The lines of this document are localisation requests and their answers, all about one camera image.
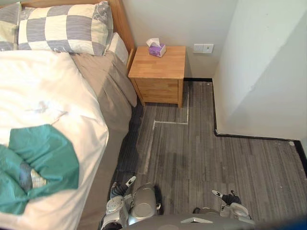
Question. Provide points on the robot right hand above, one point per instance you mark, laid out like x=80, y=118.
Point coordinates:
x=229, y=199

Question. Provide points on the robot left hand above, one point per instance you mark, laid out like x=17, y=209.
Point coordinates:
x=121, y=190

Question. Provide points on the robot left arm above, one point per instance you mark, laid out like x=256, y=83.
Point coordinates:
x=114, y=207

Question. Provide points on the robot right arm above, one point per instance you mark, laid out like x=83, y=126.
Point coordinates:
x=236, y=212

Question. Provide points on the teal green cloth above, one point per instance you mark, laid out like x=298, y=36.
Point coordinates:
x=48, y=153

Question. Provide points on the taupe bed sheet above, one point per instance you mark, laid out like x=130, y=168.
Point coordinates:
x=112, y=83

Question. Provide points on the robot grey torso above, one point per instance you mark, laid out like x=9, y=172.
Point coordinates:
x=192, y=222

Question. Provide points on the black baseboard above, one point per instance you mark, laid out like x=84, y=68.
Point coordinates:
x=239, y=137

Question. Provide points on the white floor tape line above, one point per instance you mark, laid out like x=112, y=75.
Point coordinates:
x=170, y=123

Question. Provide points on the white duvet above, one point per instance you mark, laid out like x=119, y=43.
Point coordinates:
x=48, y=91

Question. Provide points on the wooden nightstand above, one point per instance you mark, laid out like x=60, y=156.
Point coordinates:
x=158, y=69

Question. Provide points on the purple tissue box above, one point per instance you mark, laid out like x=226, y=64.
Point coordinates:
x=157, y=49

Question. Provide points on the grey cream checkered pillow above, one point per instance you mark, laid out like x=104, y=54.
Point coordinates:
x=8, y=26
x=62, y=28

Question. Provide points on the white wall switch plate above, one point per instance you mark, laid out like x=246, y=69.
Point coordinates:
x=208, y=48

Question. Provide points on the white wall socket plate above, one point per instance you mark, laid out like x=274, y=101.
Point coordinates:
x=198, y=48

